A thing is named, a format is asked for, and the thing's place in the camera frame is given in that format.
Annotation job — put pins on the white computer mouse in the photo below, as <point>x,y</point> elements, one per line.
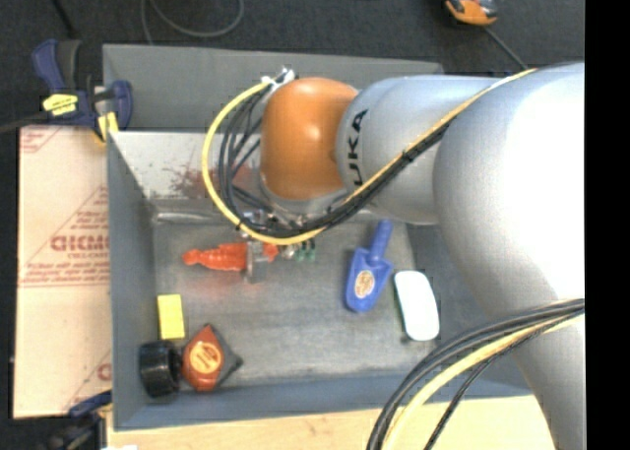
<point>417,305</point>

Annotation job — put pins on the orange and grey tape measure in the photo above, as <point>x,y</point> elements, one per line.
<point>204,357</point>

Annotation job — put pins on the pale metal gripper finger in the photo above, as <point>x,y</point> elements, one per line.
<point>258,272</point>

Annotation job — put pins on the orange toy lobster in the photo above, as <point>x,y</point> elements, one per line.
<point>219,257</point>

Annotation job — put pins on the blue toy trowel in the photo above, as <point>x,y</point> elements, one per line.
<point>366,280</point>

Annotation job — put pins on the brown cardboard board red print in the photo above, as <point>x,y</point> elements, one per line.
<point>59,202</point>

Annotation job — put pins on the yellow flat block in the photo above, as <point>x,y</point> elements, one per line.
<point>170,316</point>

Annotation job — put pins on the black ribbed round cap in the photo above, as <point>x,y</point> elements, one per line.
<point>156,369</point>

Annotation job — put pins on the grey metal bin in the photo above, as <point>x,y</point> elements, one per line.
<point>295,330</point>

